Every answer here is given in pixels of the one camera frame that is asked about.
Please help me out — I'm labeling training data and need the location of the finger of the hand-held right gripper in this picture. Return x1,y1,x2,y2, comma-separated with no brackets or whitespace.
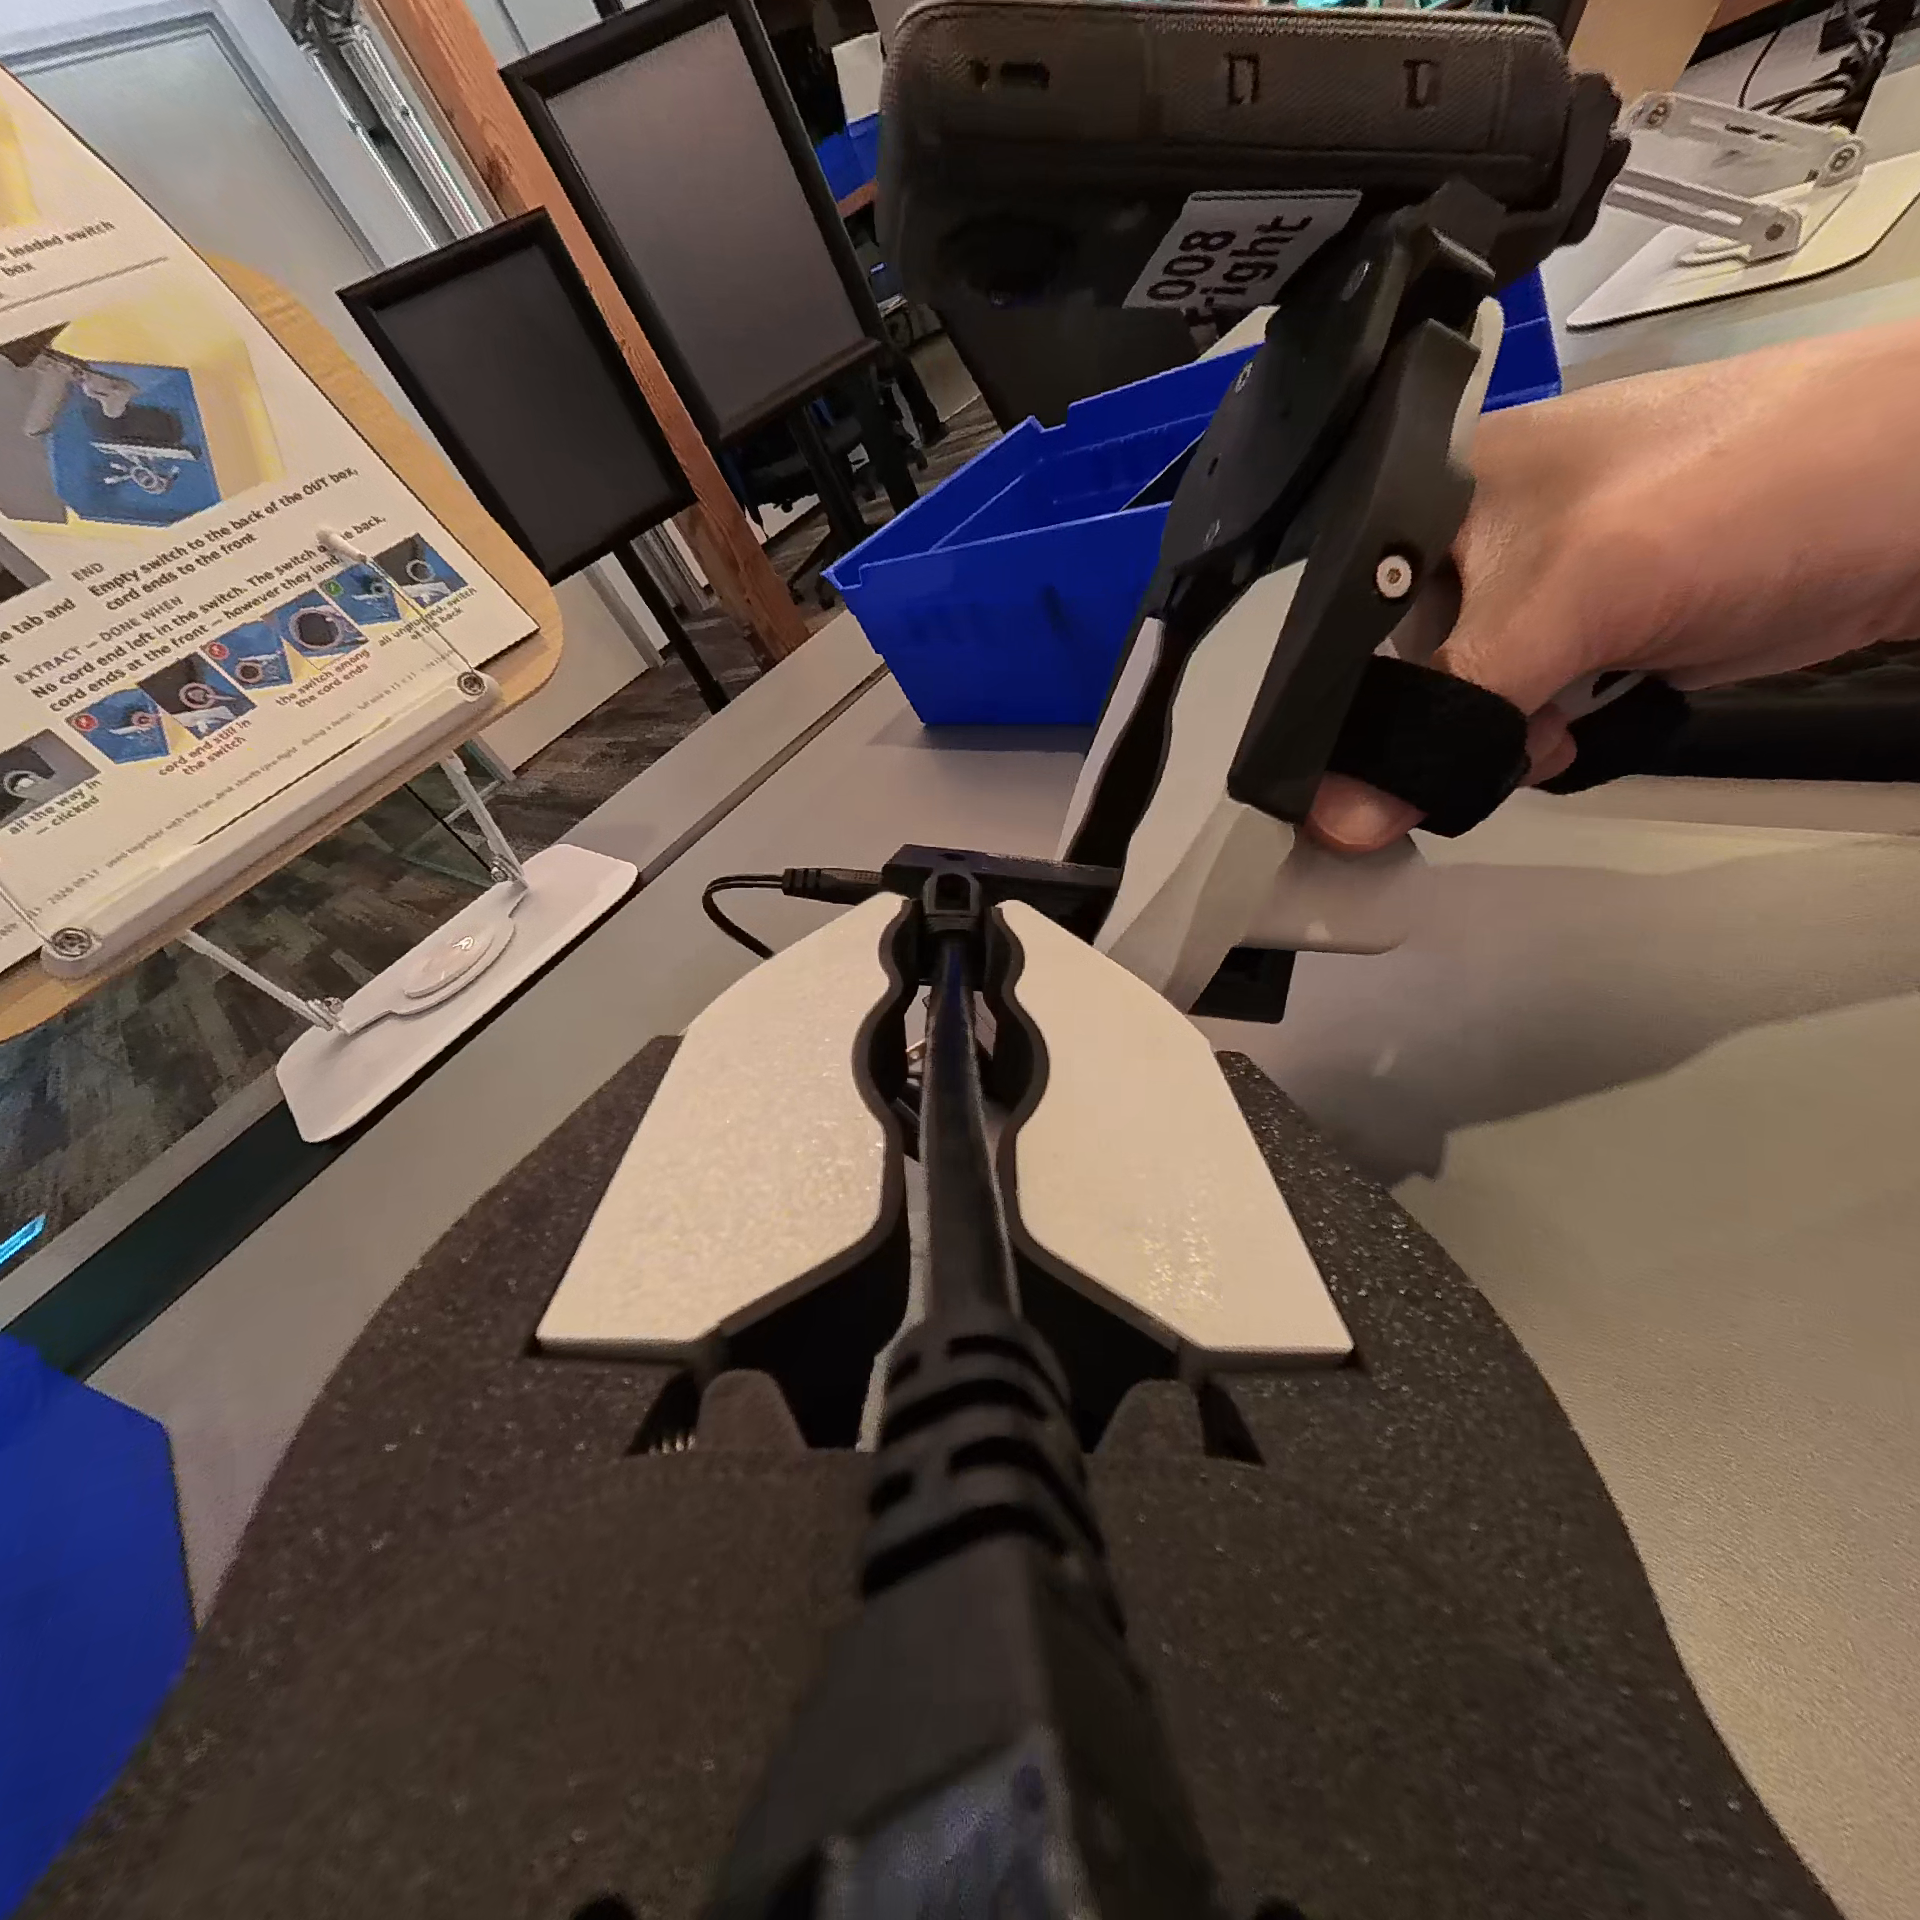
1154,564,1424,964
1056,608,1206,1011

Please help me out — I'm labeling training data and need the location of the thin black power cable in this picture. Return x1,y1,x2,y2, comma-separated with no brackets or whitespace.
699,864,906,964

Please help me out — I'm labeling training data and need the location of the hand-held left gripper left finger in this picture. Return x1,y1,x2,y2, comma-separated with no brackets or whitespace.
534,896,935,1377

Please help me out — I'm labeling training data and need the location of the person's right forearm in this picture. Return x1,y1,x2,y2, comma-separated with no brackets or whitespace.
1847,318,1920,669

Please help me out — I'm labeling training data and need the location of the black office chair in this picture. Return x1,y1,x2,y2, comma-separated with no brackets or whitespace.
744,292,952,549

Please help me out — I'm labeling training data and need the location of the large black framed panel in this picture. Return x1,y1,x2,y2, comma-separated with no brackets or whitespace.
499,0,928,518

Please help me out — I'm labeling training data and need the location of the wooden post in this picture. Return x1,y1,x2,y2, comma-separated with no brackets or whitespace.
368,0,816,669

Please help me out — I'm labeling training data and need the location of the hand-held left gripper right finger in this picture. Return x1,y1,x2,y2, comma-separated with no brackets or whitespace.
972,896,1362,1377

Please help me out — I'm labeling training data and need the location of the instruction sheet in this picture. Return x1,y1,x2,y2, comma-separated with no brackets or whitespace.
0,60,545,976

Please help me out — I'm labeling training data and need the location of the small black framed panel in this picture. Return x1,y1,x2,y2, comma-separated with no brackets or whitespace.
337,209,737,713

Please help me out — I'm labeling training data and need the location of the blue plastic box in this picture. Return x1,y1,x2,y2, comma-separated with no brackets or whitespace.
0,1333,201,1914

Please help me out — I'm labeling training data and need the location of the wooden backing board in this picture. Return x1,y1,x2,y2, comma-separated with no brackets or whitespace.
0,252,567,1040

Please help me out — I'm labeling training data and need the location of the black ethernet cord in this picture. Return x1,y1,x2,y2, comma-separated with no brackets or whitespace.
705,867,1222,1920

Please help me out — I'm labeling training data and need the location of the small blue storage bin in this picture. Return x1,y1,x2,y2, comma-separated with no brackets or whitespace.
814,116,889,214

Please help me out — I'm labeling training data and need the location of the person's right hand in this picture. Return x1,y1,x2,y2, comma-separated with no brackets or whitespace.
1303,334,1859,858

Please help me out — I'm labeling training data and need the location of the white metal stand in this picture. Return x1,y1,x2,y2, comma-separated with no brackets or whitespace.
41,526,642,1145
1564,88,1920,337

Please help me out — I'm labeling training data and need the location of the large blue plastic bin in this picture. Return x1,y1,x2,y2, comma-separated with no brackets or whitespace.
820,269,1562,732

